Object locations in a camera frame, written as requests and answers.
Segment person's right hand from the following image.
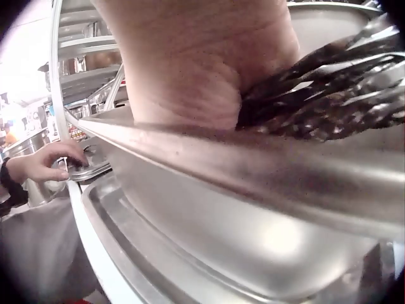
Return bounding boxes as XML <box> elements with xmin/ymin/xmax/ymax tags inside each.
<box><xmin>91</xmin><ymin>0</ymin><xmax>302</xmax><ymax>130</ymax></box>

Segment person's left hand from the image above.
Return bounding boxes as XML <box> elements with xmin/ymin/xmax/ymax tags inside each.
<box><xmin>6</xmin><ymin>142</ymin><xmax>90</xmax><ymax>185</ymax></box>

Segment person's left fingers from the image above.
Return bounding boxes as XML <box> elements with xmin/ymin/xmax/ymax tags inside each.
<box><xmin>59</xmin><ymin>142</ymin><xmax>90</xmax><ymax>168</ymax></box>

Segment person's left thumb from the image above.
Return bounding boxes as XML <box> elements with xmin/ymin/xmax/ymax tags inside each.
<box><xmin>40</xmin><ymin>167</ymin><xmax>70</xmax><ymax>182</ymax></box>

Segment steel compartment plate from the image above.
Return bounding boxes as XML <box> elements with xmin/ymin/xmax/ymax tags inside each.
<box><xmin>68</xmin><ymin>142</ymin><xmax>113</xmax><ymax>185</ymax></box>

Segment bundle of black-handled cutlery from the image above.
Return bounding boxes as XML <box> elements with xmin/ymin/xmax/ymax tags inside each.
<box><xmin>236</xmin><ymin>23</ymin><xmax>405</xmax><ymax>143</ymax></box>

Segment large steel pot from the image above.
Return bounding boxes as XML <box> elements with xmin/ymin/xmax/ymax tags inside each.
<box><xmin>2</xmin><ymin>131</ymin><xmax>53</xmax><ymax>160</ymax></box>

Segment black wrist band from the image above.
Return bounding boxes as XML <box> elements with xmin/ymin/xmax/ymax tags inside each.
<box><xmin>0</xmin><ymin>158</ymin><xmax>20</xmax><ymax>194</ymax></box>

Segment person's body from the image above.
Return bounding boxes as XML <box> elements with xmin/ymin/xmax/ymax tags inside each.
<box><xmin>0</xmin><ymin>197</ymin><xmax>101</xmax><ymax>304</ymax></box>

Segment full shop shelf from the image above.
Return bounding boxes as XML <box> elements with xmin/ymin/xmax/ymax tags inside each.
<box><xmin>47</xmin><ymin>0</ymin><xmax>135</xmax><ymax>141</ymax></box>

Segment shallow steel tray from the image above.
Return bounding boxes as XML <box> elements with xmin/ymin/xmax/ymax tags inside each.
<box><xmin>81</xmin><ymin>174</ymin><xmax>405</xmax><ymax>304</ymax></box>

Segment deep steel tray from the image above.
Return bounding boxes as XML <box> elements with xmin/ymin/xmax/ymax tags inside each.
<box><xmin>63</xmin><ymin>106</ymin><xmax>405</xmax><ymax>287</ymax></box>

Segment steel basin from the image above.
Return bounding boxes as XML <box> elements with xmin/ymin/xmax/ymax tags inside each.
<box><xmin>287</xmin><ymin>3</ymin><xmax>391</xmax><ymax>56</ymax></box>

